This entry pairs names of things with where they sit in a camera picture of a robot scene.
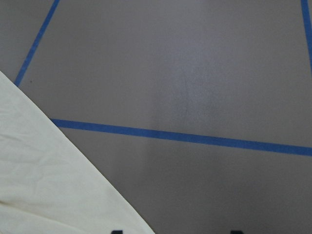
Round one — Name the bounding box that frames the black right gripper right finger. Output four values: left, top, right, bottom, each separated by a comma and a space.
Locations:
230, 230, 243, 234

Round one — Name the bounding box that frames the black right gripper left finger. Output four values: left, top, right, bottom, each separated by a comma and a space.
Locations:
111, 230, 123, 234

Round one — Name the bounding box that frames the cream long-sleeve printed shirt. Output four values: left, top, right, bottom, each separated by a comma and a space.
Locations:
0, 75, 153, 234

